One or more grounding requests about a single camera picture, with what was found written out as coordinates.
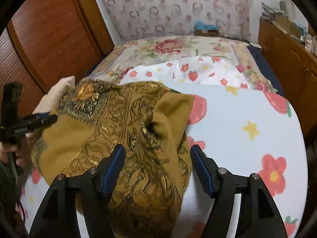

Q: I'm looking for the brown gold patterned garment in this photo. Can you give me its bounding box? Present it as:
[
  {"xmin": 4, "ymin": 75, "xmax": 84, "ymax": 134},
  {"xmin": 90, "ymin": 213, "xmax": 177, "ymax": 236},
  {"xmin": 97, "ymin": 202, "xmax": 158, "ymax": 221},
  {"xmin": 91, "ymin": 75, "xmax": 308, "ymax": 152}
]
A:
[{"xmin": 30, "ymin": 78, "xmax": 195, "ymax": 238}]

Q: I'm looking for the person's left hand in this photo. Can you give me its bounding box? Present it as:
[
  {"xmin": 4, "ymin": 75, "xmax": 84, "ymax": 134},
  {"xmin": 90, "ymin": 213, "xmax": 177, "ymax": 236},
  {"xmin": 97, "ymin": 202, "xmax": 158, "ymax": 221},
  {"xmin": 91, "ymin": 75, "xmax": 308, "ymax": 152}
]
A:
[{"xmin": 0, "ymin": 136, "xmax": 29, "ymax": 167}]

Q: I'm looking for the beige pillow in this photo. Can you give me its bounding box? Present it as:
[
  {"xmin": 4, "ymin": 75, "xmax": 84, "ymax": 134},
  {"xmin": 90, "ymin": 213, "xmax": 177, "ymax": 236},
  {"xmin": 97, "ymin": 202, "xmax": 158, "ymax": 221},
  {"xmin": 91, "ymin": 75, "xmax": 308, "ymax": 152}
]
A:
[{"xmin": 26, "ymin": 76, "xmax": 75, "ymax": 143}]

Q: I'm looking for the brown louvered wardrobe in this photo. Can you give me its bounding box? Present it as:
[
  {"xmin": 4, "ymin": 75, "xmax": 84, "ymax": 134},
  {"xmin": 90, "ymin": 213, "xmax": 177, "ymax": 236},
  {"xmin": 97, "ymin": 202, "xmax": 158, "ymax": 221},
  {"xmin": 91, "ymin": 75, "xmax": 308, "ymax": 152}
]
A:
[{"xmin": 1, "ymin": 0, "xmax": 114, "ymax": 116}]

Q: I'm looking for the white strawberry print blanket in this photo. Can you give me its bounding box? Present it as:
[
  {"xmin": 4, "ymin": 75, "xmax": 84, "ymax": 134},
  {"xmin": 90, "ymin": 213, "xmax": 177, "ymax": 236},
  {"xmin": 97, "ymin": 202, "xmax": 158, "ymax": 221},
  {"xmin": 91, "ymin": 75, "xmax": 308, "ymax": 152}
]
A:
[{"xmin": 14, "ymin": 55, "xmax": 309, "ymax": 238}]

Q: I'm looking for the floral bedspread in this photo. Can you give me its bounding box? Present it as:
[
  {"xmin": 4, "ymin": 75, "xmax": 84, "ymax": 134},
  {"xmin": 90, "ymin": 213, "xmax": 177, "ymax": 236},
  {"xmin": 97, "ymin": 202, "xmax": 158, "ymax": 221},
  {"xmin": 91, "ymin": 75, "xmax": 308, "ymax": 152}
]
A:
[{"xmin": 88, "ymin": 36, "xmax": 277, "ymax": 93}]

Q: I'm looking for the pink circle pattern curtain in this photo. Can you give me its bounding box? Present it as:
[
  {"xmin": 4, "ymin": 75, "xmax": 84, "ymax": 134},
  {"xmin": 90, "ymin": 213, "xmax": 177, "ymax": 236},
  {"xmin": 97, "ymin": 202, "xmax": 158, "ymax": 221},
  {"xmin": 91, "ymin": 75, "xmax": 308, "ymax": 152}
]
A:
[{"xmin": 102, "ymin": 0, "xmax": 253, "ymax": 41}]

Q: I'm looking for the wooden sideboard cabinet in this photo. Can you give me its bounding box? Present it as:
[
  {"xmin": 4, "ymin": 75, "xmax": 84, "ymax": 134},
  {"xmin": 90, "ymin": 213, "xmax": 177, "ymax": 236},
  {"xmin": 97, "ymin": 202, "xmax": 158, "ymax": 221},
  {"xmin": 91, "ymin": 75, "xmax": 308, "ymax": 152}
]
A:
[{"xmin": 258, "ymin": 19, "xmax": 316, "ymax": 135}]

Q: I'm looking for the navy blue bed sheet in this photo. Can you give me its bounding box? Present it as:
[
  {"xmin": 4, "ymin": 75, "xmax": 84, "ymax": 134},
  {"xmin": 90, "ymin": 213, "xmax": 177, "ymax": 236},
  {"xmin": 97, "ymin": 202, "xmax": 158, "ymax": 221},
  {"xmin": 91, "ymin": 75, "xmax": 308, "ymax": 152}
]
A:
[{"xmin": 247, "ymin": 45, "xmax": 285, "ymax": 97}]

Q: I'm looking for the cardboard box with blue cloth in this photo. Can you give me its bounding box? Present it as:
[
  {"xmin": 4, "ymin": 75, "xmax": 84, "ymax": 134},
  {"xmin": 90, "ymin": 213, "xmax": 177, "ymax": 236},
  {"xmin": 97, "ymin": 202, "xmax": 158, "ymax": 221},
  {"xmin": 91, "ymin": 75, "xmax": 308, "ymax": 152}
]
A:
[{"xmin": 194, "ymin": 21, "xmax": 219, "ymax": 36}]

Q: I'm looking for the cardboard box on sideboard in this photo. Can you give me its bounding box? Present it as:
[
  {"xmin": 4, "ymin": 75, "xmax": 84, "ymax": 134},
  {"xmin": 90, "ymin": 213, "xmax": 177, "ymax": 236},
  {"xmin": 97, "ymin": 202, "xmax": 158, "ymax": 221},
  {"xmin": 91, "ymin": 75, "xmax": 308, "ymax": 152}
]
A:
[{"xmin": 275, "ymin": 15, "xmax": 301, "ymax": 38}]

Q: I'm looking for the stack of folded papers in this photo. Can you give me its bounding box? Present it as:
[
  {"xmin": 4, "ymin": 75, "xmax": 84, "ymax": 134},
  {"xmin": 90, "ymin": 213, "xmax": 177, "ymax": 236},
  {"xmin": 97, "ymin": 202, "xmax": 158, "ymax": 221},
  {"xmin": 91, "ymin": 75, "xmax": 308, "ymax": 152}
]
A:
[{"xmin": 261, "ymin": 2, "xmax": 288, "ymax": 21}]

